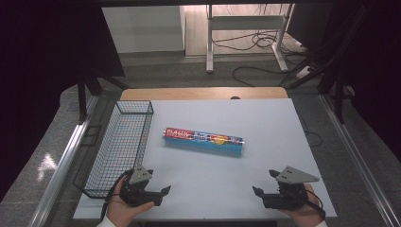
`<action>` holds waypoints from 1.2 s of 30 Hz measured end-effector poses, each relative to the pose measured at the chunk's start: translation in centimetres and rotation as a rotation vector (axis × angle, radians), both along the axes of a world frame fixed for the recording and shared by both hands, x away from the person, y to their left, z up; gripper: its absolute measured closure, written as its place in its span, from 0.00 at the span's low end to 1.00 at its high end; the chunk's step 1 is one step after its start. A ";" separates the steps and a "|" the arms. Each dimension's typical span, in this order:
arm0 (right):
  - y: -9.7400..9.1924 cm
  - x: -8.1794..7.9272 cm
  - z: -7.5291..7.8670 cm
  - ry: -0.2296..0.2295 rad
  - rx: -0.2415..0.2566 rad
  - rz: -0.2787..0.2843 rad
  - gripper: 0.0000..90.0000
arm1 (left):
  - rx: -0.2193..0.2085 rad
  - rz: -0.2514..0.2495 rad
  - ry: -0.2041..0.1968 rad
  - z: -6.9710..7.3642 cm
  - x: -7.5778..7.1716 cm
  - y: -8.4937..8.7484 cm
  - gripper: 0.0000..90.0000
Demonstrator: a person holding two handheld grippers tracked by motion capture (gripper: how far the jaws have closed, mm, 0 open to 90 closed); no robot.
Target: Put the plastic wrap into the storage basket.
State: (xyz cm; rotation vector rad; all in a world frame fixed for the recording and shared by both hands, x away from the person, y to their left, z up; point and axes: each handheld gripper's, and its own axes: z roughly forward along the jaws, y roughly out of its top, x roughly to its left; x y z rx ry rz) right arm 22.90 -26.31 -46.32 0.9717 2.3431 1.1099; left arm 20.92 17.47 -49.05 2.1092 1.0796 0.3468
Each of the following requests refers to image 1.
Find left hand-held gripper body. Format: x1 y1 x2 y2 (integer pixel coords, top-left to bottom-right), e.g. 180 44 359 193
118 165 164 208

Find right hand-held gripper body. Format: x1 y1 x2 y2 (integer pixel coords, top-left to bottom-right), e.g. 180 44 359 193
262 166 321 211

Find black wire basket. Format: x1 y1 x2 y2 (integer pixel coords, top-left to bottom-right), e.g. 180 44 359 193
72 99 155 200

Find blue plastic wrap box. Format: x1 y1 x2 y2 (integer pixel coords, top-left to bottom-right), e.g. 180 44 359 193
162 127 247 158

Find person's left hand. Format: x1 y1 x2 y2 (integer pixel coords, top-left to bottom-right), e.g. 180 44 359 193
105 175 156 227

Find person's right hand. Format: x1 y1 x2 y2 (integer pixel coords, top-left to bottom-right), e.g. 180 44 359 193
278 183 326 227

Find white table sheet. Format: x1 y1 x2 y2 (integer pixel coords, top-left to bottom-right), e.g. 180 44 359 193
72 97 339 221

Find black metal stand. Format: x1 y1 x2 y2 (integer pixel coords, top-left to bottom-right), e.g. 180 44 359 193
317 61 348 125
77 70 130 125

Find white power strip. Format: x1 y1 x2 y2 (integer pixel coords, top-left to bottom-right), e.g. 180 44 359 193
295 65 312 79

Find black curtain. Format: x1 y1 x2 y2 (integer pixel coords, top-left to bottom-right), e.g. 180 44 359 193
0 0 126 202
286 2 401 164

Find white cabinet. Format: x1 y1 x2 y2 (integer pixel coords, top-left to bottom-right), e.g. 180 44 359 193
101 6 187 54

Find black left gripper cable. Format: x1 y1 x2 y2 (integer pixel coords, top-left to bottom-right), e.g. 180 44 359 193
99 169 135 222

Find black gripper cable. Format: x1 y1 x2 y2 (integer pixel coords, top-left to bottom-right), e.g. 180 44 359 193
99 169 135 222
294 188 326 221

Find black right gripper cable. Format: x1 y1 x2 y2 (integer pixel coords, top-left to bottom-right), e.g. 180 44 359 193
294 188 326 221

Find thin black cable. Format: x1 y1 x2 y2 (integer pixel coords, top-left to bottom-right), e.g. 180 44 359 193
296 112 323 148

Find aluminium rail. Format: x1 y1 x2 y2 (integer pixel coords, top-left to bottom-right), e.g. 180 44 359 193
319 94 401 227
27 94 102 227

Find black floor cable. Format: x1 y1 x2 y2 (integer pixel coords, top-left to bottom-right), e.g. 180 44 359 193
232 64 287 88

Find tangled black floor cables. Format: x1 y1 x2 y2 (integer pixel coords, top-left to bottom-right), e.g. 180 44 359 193
211 28 305 53

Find white metal desk frame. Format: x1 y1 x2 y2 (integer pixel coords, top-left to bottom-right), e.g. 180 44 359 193
205 3 296 75

